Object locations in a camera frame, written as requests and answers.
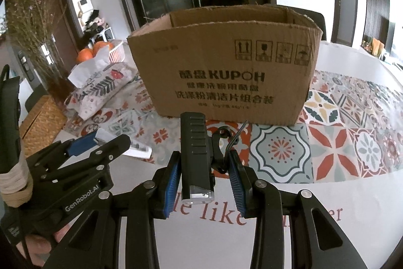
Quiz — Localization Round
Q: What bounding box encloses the brown cardboard box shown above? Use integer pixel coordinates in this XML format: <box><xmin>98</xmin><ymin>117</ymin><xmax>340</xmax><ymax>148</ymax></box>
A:
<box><xmin>127</xmin><ymin>5</ymin><xmax>322</xmax><ymax>126</ymax></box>

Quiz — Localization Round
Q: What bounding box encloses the dark dining chair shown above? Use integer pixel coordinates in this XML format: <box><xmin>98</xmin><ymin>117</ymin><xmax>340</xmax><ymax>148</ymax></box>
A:
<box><xmin>288</xmin><ymin>6</ymin><xmax>326</xmax><ymax>41</ymax></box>

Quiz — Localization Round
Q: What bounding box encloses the white fruit basket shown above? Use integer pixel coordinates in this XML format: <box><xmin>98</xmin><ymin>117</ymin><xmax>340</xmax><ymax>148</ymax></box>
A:
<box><xmin>109</xmin><ymin>40</ymin><xmax>126</xmax><ymax>63</ymax></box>

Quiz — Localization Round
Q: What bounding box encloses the patterned tile table runner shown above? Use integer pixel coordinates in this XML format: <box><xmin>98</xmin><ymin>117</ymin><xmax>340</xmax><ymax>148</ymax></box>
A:
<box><xmin>64</xmin><ymin>71</ymin><xmax>402</xmax><ymax>184</ymax></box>

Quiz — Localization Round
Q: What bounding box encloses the woven wicker box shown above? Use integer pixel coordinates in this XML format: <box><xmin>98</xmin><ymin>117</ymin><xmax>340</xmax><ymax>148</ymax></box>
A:
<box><xmin>19</xmin><ymin>95</ymin><xmax>67</xmax><ymax>158</ymax></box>

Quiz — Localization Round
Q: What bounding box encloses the dark hallway door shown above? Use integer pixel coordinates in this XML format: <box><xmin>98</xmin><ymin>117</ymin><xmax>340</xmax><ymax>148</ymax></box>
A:
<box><xmin>330</xmin><ymin>0</ymin><xmax>360</xmax><ymax>48</ymax></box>

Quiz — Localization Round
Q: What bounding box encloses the person's left hand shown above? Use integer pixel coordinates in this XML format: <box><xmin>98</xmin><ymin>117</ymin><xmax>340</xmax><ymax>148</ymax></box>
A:
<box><xmin>25</xmin><ymin>224</ymin><xmax>70</xmax><ymax>268</ymax></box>

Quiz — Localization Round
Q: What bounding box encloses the floral fabric tissue pouch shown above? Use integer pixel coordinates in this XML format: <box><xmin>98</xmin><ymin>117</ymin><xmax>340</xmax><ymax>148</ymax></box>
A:
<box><xmin>65</xmin><ymin>62</ymin><xmax>138</xmax><ymax>120</ymax></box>

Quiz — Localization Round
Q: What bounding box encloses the dried flower bouquet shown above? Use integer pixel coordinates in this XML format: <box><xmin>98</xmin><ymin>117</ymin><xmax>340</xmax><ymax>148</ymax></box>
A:
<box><xmin>2</xmin><ymin>0</ymin><xmax>63</xmax><ymax>70</ymax></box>

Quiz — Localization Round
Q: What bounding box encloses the white battery charger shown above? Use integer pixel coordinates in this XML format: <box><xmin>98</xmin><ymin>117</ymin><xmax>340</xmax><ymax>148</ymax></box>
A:
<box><xmin>94</xmin><ymin>128</ymin><xmax>152</xmax><ymax>160</ymax></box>

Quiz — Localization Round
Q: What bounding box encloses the black bike light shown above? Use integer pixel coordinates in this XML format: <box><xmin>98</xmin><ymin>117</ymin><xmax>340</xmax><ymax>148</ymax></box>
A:
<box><xmin>180</xmin><ymin>112</ymin><xmax>247</xmax><ymax>206</ymax></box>

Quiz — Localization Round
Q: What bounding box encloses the glass vase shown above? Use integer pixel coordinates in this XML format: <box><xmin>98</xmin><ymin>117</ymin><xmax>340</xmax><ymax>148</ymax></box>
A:
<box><xmin>36</xmin><ymin>39</ymin><xmax>75</xmax><ymax>107</ymax></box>

